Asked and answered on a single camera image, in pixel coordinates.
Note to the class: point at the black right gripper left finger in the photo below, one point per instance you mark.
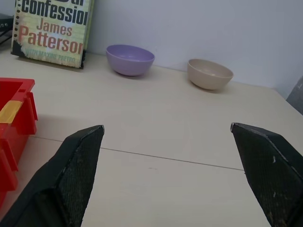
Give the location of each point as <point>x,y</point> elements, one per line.
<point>71,179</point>

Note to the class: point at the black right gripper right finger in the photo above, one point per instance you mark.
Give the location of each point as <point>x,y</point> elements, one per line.
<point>267,175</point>

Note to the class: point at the red plastic bin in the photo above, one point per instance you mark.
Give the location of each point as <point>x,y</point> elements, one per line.
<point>14,118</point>

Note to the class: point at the beige plastic bowl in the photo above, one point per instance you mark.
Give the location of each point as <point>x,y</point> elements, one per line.
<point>209,74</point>

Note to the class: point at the purple plastic bowl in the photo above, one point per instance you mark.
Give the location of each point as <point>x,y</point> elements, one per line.
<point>129,60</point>

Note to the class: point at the James Patterson paperback book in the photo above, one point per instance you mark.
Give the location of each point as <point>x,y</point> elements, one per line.
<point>53,30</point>

